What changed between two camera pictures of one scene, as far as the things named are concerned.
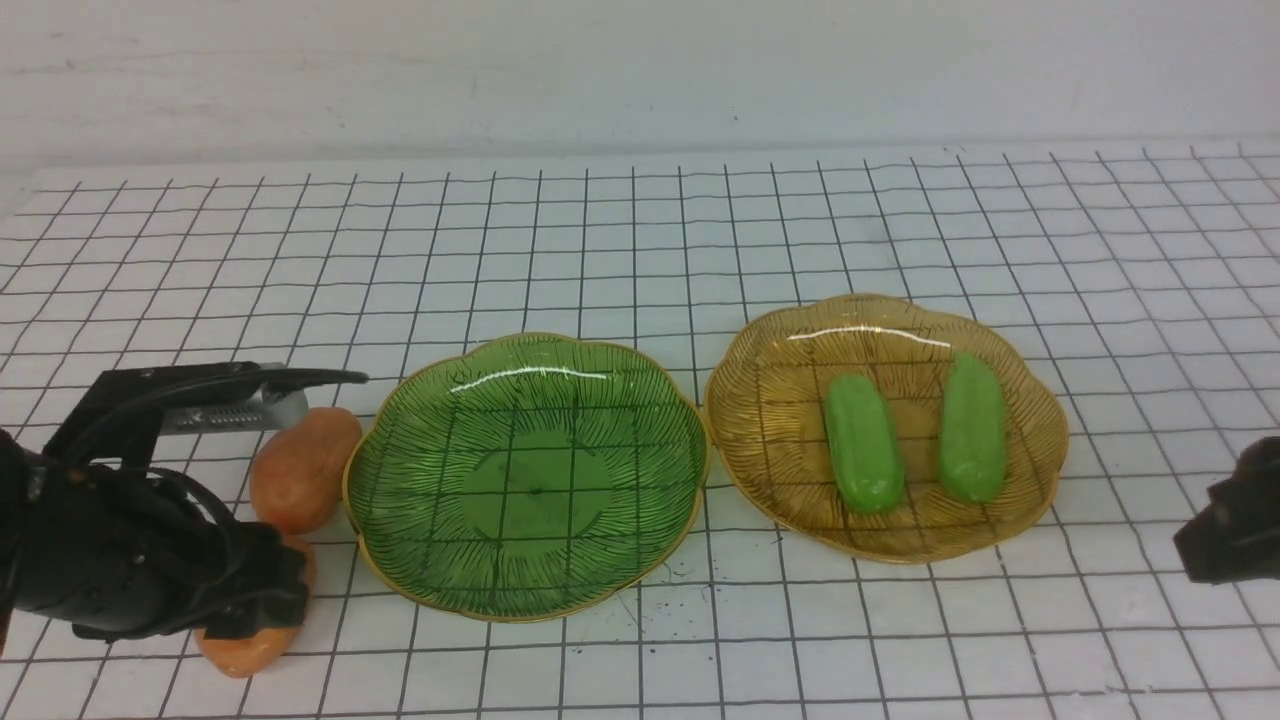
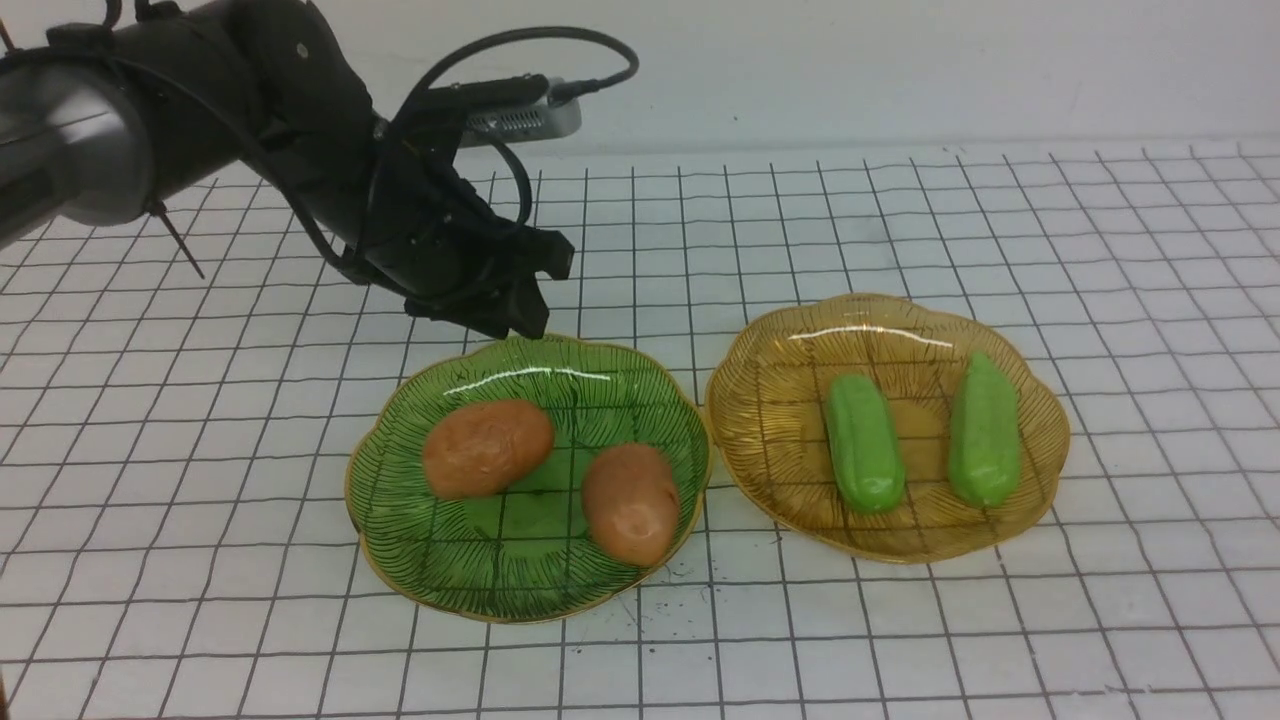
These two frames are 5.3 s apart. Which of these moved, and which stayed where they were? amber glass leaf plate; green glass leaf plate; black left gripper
Moved: black left gripper
Stayed: green glass leaf plate; amber glass leaf plate
